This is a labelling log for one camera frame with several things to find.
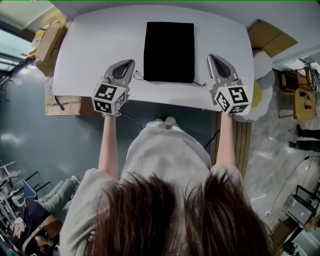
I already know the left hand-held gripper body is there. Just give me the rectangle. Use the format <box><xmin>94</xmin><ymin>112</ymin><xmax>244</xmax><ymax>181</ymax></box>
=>
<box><xmin>91</xmin><ymin>76</ymin><xmax>131</xmax><ymax>116</ymax></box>

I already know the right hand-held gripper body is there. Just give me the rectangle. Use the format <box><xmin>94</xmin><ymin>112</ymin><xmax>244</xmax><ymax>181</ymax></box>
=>
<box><xmin>208</xmin><ymin>78</ymin><xmax>250</xmax><ymax>116</ymax></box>

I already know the black drawstring cloth bag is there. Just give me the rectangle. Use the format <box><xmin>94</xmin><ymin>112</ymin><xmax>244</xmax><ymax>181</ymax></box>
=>
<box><xmin>133</xmin><ymin>21</ymin><xmax>206</xmax><ymax>88</ymax></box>

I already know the person's right forearm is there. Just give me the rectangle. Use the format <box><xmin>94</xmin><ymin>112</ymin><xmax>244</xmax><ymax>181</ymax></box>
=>
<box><xmin>215</xmin><ymin>111</ymin><xmax>237</xmax><ymax>167</ymax></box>

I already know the person's left forearm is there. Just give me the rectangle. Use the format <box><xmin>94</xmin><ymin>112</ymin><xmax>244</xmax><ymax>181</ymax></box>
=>
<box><xmin>98</xmin><ymin>113</ymin><xmax>121</xmax><ymax>180</ymax></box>

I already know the egg-shaped white yellow cushion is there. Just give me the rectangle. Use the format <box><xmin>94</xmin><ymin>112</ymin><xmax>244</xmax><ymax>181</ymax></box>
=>
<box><xmin>246</xmin><ymin>49</ymin><xmax>276</xmax><ymax>123</ymax></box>

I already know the wooden slatted panel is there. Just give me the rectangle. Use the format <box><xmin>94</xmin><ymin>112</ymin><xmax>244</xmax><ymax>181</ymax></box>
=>
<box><xmin>211</xmin><ymin>111</ymin><xmax>252</xmax><ymax>172</ymax></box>

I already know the open flat cardboard box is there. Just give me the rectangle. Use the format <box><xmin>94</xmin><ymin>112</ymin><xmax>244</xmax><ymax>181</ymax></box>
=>
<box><xmin>246</xmin><ymin>18</ymin><xmax>299</xmax><ymax>59</ymax></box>

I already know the person's right white shoe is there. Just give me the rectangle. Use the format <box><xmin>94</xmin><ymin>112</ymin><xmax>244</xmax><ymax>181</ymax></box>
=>
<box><xmin>164</xmin><ymin>116</ymin><xmax>178</xmax><ymax>130</ymax></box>

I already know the tall cardboard box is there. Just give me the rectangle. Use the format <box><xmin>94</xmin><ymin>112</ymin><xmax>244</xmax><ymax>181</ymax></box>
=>
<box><xmin>34</xmin><ymin>22</ymin><xmax>69</xmax><ymax>63</ymax></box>

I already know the round wooden side table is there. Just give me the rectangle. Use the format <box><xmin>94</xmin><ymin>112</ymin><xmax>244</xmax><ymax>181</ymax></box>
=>
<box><xmin>294</xmin><ymin>86</ymin><xmax>318</xmax><ymax>123</ymax></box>

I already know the striped cloth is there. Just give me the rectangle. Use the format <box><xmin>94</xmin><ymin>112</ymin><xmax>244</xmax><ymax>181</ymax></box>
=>
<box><xmin>308</xmin><ymin>66</ymin><xmax>320</xmax><ymax>90</ymax></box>

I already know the yellow box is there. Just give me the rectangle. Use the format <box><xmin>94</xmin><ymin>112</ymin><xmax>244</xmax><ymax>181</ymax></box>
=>
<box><xmin>27</xmin><ymin>19</ymin><xmax>62</xmax><ymax>58</ymax></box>

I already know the person's gray shirt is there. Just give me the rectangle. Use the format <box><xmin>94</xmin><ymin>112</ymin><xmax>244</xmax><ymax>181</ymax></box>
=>
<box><xmin>59</xmin><ymin>120</ymin><xmax>251</xmax><ymax>256</ymax></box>

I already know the dark-framed glass window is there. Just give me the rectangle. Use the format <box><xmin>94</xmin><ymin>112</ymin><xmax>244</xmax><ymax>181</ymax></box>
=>
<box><xmin>0</xmin><ymin>24</ymin><xmax>36</xmax><ymax>83</ymax></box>

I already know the blue chair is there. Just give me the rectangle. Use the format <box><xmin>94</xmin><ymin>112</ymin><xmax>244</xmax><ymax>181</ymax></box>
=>
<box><xmin>21</xmin><ymin>179</ymin><xmax>39</xmax><ymax>201</ymax></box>

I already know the silver laptop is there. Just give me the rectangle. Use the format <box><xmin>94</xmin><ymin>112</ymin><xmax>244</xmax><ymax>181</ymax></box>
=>
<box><xmin>285</xmin><ymin>196</ymin><xmax>315</xmax><ymax>227</ymax></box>

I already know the taped cardboard box with strap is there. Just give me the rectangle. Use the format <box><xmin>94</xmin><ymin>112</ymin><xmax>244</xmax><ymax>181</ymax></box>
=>
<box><xmin>44</xmin><ymin>92</ymin><xmax>102</xmax><ymax>116</ymax></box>

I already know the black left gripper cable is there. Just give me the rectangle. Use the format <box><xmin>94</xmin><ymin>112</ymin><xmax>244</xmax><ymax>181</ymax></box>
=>
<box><xmin>117</xmin><ymin>112</ymin><xmax>144</xmax><ymax>131</ymax></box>

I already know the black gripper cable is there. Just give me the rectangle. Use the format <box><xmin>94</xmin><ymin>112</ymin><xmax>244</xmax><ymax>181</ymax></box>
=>
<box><xmin>203</xmin><ymin>128</ymin><xmax>221</xmax><ymax>151</ymax></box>
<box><xmin>117</xmin><ymin>112</ymin><xmax>144</xmax><ymax>131</ymax></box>

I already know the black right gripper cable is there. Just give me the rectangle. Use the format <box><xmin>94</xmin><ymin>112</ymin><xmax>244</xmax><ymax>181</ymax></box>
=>
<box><xmin>203</xmin><ymin>128</ymin><xmax>221</xmax><ymax>151</ymax></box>

